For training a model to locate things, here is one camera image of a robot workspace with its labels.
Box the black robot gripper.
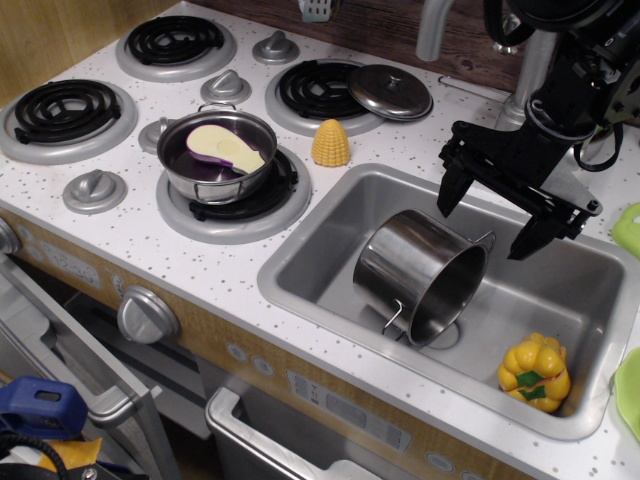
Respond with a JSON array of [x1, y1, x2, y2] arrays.
[[437, 121, 602, 260]]

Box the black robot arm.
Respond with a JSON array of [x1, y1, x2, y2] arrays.
[[437, 1, 639, 260]]

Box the tall steel pot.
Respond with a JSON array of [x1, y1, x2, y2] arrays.
[[353, 210, 496, 347]]

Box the grey toy sink basin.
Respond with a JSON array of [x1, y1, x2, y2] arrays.
[[258, 164, 639, 441]]

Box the steel pot lid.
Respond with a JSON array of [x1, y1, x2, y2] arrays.
[[347, 64, 434, 121]]

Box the grey toy faucet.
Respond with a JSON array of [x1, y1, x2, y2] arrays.
[[416, 0, 557, 131]]

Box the yellow toy bell pepper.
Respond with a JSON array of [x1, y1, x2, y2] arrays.
[[497, 333, 572, 413]]

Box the yellow toy corn cob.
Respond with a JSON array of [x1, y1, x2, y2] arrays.
[[311, 119, 351, 167]]

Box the front black burner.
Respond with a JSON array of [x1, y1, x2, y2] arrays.
[[156, 147, 311, 245]]

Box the black burner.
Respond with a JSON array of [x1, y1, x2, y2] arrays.
[[156, 147, 311, 245], [265, 59, 384, 137], [1, 79, 138, 165], [116, 15, 237, 83]]

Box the green plastic plate lower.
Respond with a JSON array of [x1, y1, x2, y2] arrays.
[[613, 348, 640, 440]]

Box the back right black burner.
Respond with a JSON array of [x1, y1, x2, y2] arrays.
[[265, 59, 384, 137]]

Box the hanging spatula utensil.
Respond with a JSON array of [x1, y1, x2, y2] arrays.
[[298, 0, 334, 23]]

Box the grey stove knob top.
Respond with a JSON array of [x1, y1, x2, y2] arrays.
[[252, 30, 300, 65]]

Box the toy eggplant half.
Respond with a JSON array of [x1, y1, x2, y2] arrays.
[[186, 125, 266, 174]]

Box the shallow steel pan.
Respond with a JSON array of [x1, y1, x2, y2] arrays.
[[157, 109, 277, 205]]

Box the grey stove knob middle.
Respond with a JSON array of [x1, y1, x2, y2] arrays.
[[200, 69, 252, 105]]

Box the grey stove knob behind pan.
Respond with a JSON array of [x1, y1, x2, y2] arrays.
[[138, 117, 171, 155]]

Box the back left black burner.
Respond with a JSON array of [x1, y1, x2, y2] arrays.
[[116, 15, 237, 83]]

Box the large grey oven dial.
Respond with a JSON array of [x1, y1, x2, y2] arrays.
[[117, 285, 180, 345]]

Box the grey stove knob front left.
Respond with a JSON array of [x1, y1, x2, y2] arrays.
[[62, 169, 128, 215]]

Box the far left black burner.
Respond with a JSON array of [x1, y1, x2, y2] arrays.
[[1, 79, 138, 165]]

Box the grey oven dial left edge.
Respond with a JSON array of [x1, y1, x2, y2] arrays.
[[0, 218, 22, 254]]

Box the blue clamp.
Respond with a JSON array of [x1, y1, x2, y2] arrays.
[[1, 376, 88, 440]]

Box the grey dishwasher door handle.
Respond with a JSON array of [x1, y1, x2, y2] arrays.
[[205, 387, 351, 480]]

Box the grey oven door handle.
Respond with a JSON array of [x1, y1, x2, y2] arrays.
[[1, 255, 158, 429]]

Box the black cable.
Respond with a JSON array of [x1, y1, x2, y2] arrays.
[[0, 432, 69, 476]]

